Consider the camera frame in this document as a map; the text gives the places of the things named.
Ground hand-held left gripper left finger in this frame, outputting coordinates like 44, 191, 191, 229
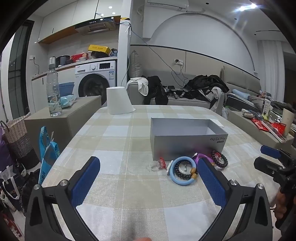
24, 156, 101, 241

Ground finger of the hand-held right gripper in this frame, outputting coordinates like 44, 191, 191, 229
260, 145, 296, 164
254, 157, 282, 184

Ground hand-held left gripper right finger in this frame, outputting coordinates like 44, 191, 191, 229
196, 158, 273, 241

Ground dark purple bead bracelet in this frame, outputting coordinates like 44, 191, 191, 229
211, 150, 228, 171

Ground purple ring bracelet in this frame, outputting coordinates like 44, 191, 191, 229
192, 152, 215, 166

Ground black bead bracelet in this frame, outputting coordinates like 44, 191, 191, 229
174, 162, 197, 180

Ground light blue ring bracelet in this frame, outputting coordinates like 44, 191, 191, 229
170, 156, 199, 186

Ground grey cardboard box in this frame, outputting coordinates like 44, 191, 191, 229
150, 117, 229, 161

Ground clear red ornament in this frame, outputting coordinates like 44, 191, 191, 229
150, 158, 167, 171

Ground person's right hand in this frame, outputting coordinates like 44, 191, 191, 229
275, 192, 287, 215

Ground white paper cup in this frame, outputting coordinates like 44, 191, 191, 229
281, 108, 295, 137

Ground blue shopping bag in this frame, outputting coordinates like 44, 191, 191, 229
39, 126, 61, 186

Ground checked tablecloth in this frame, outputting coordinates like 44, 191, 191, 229
40, 105, 280, 241

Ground large brown cardboard box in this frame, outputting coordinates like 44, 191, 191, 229
24, 95, 102, 160

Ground white tote bag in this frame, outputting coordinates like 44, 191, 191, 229
0, 166, 21, 200

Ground grey white jacket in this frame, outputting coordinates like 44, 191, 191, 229
209, 86, 226, 109

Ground wicker laundry basket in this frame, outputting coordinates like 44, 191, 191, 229
1, 112, 40, 163

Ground white curtain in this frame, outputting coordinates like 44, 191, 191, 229
257, 39, 285, 102

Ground wet wipes pack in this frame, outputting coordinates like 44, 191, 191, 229
60, 95, 76, 109

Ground grey sofa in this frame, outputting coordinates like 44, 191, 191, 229
127, 74, 232, 110

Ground white paper roll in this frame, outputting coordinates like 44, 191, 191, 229
106, 86, 136, 115

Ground black jacket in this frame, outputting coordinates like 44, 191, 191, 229
183, 75, 230, 102

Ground clear water bottle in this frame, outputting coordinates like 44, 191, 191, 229
46, 64, 63, 117

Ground stacked blue basins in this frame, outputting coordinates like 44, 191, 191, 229
58, 82, 75, 96

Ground white washing machine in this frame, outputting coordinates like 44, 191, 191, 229
75, 60, 117, 99

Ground black clothing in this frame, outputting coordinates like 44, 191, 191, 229
144, 76, 169, 105

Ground white cloth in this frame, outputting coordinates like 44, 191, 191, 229
130, 77, 149, 96

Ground black cooker pot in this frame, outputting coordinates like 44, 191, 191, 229
55, 55, 71, 66

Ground red box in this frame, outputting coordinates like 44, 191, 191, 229
70, 53, 89, 63

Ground grey pillow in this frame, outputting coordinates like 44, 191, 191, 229
128, 50, 142, 79

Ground yellow box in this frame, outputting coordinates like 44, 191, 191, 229
88, 44, 111, 55

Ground range hood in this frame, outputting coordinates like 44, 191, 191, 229
74, 17, 116, 35

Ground white air conditioner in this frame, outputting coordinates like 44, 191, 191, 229
145, 0, 189, 12

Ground white wall cabinets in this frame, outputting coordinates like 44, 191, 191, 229
38, 0, 130, 43

